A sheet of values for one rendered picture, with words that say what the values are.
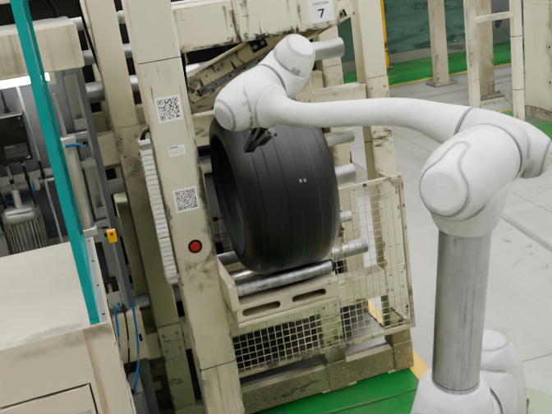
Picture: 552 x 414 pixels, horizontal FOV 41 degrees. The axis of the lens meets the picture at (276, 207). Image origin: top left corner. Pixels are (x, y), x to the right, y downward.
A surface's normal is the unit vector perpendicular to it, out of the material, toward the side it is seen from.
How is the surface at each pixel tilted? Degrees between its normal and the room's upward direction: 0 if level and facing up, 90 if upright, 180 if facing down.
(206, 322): 90
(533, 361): 0
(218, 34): 90
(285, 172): 67
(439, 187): 86
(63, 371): 90
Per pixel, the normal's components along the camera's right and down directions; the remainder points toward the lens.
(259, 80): 0.04, -0.72
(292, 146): 0.15, -0.33
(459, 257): -0.33, 0.43
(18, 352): 0.29, 0.27
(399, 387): -0.14, -0.94
